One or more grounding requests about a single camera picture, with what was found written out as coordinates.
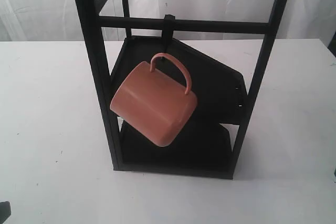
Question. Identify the black lower rack tray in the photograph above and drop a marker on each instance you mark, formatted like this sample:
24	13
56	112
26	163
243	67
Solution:
199	145

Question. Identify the terracotta orange mug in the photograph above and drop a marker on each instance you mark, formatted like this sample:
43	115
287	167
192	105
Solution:
153	103

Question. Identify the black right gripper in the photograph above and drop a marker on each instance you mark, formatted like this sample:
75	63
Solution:
5	211

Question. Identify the black upper rack tray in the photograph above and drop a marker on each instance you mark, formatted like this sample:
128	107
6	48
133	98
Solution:
220	90

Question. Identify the black rack tray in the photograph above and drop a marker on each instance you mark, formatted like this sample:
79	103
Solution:
220	90
199	145

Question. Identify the black metal rack frame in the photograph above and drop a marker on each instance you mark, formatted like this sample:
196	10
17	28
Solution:
106	24

